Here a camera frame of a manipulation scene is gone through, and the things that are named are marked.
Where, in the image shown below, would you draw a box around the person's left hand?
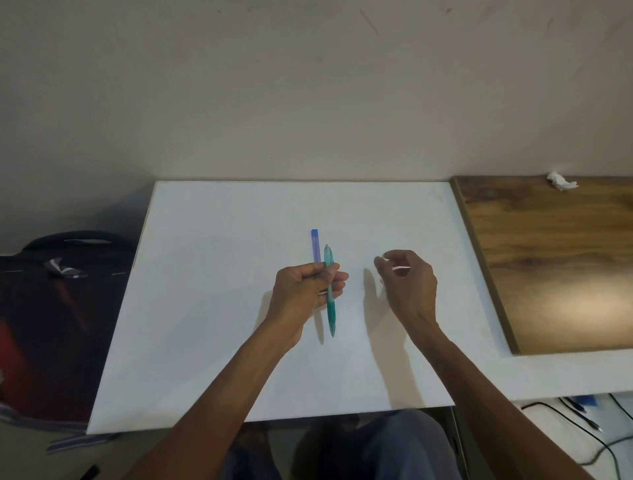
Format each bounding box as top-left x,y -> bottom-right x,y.
266,262 -> 350,349

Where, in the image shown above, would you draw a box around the person's right hand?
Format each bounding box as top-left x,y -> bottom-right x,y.
373,249 -> 440,337

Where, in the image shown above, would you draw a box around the teal mechanical pencil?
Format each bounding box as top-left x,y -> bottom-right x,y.
323,243 -> 337,339

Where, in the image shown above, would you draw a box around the person's left forearm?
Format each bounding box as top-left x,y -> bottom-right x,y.
123,318 -> 297,480

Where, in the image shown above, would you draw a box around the person's right forearm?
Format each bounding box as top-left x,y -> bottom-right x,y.
407,321 -> 594,480

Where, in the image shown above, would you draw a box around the person's legs in jeans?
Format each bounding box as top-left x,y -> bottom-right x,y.
217,409 -> 464,480

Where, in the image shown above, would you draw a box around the brown wooden board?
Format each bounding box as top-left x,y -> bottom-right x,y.
450,175 -> 633,356

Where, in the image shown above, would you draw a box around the crumpled white tissue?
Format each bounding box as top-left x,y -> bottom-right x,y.
545,171 -> 580,192

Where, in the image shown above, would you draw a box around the white tag on bag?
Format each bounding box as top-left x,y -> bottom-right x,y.
43,256 -> 89,280

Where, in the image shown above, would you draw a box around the black and red bag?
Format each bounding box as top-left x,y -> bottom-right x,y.
0,231 -> 139,426

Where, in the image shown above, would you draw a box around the striped cloth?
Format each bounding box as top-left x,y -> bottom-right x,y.
47,433 -> 122,454

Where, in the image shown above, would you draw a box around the black cable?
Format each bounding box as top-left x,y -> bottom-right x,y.
520,393 -> 633,480

